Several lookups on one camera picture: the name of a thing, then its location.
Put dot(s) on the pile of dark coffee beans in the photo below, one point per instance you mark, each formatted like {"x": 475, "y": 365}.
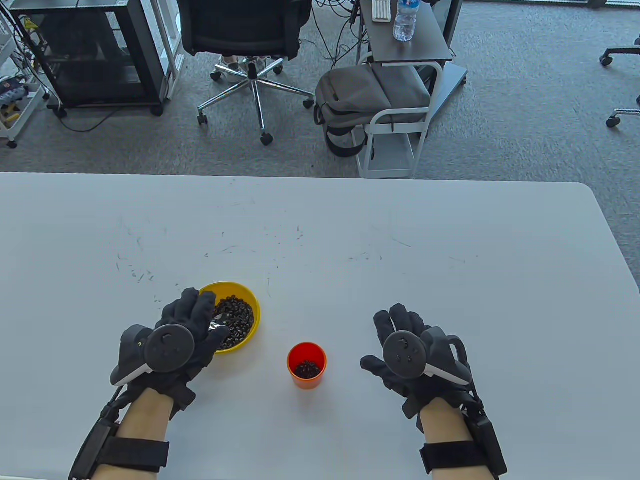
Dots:
{"x": 240, "y": 317}

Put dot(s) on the clear plastic water bottle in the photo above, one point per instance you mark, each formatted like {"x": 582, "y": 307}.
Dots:
{"x": 405, "y": 22}

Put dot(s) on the black office chair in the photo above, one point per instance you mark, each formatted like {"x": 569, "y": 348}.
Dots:
{"x": 240, "y": 25}

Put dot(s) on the person's right hand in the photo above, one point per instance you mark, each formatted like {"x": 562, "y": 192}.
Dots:
{"x": 400, "y": 316}

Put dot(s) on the white metal shelf frame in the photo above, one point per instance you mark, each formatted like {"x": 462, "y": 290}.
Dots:
{"x": 170, "y": 45}

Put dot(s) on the small heap of coffee beans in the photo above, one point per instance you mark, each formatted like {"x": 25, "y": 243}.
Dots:
{"x": 306, "y": 369}

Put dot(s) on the black wrist sensor box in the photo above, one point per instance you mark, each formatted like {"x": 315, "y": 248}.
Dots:
{"x": 92, "y": 445}
{"x": 487, "y": 440}

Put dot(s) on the yellow plastic bowl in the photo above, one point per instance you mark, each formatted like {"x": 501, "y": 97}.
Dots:
{"x": 240, "y": 290}

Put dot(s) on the grey backpack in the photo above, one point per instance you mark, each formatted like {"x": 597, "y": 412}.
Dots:
{"x": 355, "y": 95}

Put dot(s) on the person's left forearm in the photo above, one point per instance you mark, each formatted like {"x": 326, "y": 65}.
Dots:
{"x": 142, "y": 415}

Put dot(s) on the grey handheld controller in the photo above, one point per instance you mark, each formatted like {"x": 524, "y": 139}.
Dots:
{"x": 405, "y": 354}
{"x": 170, "y": 348}

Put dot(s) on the black wheeled cabinet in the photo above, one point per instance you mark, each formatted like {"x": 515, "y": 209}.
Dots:
{"x": 90, "y": 55}

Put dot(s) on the black chair base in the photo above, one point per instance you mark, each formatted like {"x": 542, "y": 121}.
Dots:
{"x": 620, "y": 51}

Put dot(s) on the person's right forearm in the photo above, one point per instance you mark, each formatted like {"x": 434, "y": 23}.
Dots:
{"x": 445, "y": 422}

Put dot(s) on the person's left hand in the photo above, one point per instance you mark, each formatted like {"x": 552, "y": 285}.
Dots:
{"x": 192, "y": 310}

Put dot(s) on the white rolling cart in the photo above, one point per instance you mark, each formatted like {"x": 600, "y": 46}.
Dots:
{"x": 20, "y": 120}

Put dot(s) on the chrome chair base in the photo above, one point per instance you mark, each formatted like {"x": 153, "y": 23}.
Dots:
{"x": 622, "y": 113}

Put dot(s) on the white side table dark top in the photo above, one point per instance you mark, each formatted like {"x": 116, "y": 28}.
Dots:
{"x": 415, "y": 47}

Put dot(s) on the orange plastic cup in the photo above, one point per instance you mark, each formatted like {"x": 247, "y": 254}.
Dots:
{"x": 306, "y": 382}

